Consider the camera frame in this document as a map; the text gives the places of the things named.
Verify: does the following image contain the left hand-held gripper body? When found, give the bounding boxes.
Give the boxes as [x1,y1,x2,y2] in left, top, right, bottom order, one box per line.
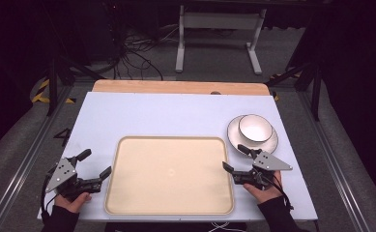
[44,157,103,202]

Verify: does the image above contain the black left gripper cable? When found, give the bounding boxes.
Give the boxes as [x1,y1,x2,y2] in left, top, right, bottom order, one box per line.
[39,173,58,223]

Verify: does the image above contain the person's left hand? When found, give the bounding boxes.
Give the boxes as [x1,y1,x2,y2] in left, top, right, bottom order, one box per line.
[53,191,93,215]

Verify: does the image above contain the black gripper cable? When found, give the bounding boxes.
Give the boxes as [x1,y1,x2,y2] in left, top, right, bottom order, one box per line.
[262,173,295,211]
[39,173,58,223]

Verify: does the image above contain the yellow and black floor tape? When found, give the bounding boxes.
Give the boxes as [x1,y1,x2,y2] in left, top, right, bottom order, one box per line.
[30,78,77,104]

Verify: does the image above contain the white cable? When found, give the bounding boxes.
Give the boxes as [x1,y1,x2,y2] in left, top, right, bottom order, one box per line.
[208,221,242,232]

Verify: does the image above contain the bundle of black floor cables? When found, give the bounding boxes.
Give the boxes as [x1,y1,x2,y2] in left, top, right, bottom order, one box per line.
[109,27,180,81]

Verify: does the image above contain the white metal stand frame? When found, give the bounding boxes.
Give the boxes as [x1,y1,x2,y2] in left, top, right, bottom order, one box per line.
[175,4,268,76]

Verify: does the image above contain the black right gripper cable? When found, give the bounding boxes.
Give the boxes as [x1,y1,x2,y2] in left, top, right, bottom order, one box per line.
[262,173,295,211]

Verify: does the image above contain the person's right hand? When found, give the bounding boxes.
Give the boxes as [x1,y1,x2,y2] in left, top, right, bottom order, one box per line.
[243,170,283,205]

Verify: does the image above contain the white bowl with dark rim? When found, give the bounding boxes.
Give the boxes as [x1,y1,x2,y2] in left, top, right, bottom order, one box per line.
[238,113,274,144]

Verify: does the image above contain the beige rectangular tray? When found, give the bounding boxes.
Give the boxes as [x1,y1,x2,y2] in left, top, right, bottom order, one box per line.
[103,135,236,217]

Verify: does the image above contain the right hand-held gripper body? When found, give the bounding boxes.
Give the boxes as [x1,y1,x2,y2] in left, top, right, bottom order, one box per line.
[232,150,294,191]

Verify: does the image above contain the black tripod stand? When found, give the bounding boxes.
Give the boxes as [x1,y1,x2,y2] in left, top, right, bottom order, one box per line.
[45,56,106,118]
[266,61,323,122]

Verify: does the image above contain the aluminium floor rail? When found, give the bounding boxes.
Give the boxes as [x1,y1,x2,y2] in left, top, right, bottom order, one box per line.
[0,84,75,232]
[296,90,372,232]

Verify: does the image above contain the white plate with dark rim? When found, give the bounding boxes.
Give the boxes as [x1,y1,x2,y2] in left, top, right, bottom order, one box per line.
[226,114,279,157]

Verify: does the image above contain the white table mat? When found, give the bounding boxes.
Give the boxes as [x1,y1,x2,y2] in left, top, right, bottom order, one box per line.
[37,91,319,222]

